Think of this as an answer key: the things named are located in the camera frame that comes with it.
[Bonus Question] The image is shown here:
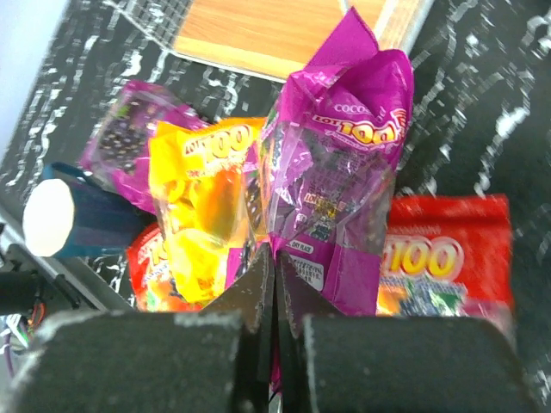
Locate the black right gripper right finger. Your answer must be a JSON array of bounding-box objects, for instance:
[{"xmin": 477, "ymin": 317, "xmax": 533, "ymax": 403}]
[{"xmin": 275, "ymin": 252, "xmax": 538, "ymax": 412}]

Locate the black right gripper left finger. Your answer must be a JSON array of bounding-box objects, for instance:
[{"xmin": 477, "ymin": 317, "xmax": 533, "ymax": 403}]
[{"xmin": 8, "ymin": 245, "xmax": 275, "ymax": 412}]

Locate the yellow orange candy bag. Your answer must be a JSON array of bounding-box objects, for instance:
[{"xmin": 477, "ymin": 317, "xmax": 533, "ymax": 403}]
[{"xmin": 148, "ymin": 117, "xmax": 264, "ymax": 304}]

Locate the purple grape candy bag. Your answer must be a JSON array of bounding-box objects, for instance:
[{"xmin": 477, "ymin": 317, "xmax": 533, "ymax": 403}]
[{"xmin": 257, "ymin": 7, "xmax": 416, "ymax": 319}]

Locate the red candy bag left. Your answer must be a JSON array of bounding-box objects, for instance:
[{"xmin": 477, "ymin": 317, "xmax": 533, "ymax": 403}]
[{"xmin": 127, "ymin": 223, "xmax": 204, "ymax": 312}]

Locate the red candy bag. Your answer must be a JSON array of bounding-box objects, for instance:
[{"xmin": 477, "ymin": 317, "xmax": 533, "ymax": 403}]
[
  {"xmin": 376, "ymin": 194, "xmax": 514, "ymax": 317},
  {"xmin": 127, "ymin": 223, "xmax": 204, "ymax": 312}
]

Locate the red candy bag right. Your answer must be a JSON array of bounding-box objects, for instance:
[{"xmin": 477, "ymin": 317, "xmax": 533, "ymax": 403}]
[{"xmin": 376, "ymin": 194, "xmax": 514, "ymax": 317}]

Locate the blue paper cup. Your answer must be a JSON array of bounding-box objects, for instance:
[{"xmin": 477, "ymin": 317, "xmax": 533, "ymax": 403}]
[{"xmin": 22, "ymin": 162, "xmax": 145, "ymax": 257}]

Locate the white wire wooden shelf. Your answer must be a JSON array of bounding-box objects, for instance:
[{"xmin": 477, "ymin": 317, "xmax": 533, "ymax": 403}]
[{"xmin": 109, "ymin": 0, "xmax": 433, "ymax": 82}]

